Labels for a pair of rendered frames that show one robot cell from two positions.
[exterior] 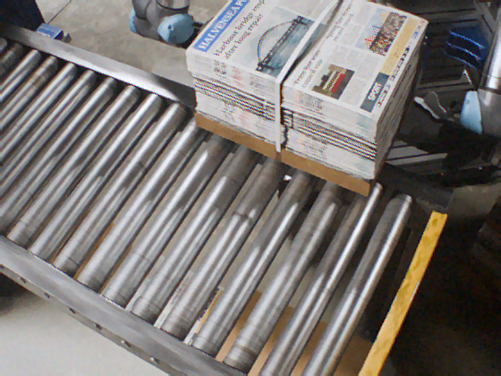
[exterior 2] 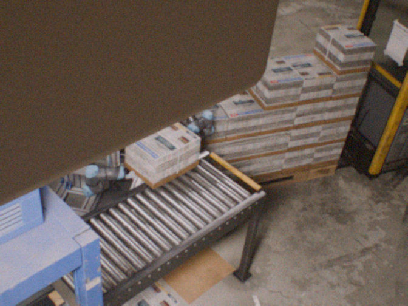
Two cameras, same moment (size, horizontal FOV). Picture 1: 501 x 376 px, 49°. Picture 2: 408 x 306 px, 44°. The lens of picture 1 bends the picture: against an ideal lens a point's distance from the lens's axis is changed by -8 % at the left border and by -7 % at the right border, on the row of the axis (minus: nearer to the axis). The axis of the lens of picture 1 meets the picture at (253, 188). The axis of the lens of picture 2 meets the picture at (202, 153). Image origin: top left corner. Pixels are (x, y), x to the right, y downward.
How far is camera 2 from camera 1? 2.59 m
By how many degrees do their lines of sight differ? 55
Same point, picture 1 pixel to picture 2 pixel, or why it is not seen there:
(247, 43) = (160, 149)
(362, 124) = (197, 142)
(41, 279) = (191, 241)
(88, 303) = (205, 231)
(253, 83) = (173, 155)
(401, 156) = not seen: hidden behind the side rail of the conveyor
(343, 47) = (172, 134)
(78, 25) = not seen: outside the picture
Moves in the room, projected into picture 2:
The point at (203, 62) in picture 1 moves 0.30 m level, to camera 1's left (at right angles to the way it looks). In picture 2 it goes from (160, 159) to (146, 194)
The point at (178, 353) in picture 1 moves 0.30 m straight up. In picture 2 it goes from (228, 214) to (235, 176)
